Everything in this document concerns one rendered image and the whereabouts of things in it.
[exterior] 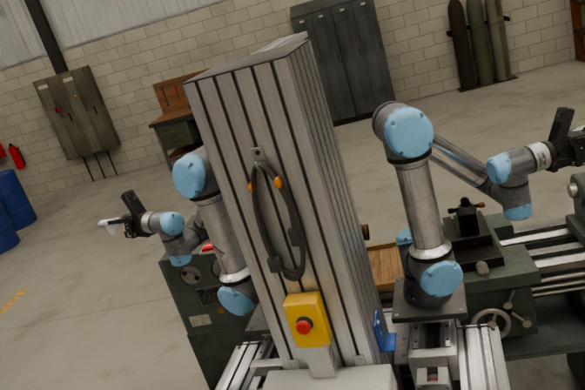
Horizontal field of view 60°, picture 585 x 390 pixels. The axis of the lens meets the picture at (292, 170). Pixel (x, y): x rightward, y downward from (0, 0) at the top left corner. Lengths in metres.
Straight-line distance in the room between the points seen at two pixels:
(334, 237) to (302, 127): 0.27
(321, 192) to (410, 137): 0.27
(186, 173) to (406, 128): 0.61
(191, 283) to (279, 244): 1.14
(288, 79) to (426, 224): 0.56
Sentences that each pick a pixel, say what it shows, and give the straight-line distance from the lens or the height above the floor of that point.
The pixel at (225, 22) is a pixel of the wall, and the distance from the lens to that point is 8.90.
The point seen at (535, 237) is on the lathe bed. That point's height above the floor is 0.86.
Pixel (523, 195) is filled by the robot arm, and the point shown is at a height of 1.48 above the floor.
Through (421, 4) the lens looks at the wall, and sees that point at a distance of 8.74.
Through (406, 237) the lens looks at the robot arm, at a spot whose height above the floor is 1.39.
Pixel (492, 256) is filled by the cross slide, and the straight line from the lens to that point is 2.22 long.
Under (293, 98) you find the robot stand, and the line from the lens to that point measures 1.09.
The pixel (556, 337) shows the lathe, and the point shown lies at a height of 0.54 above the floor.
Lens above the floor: 2.13
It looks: 18 degrees down
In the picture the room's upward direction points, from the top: 17 degrees counter-clockwise
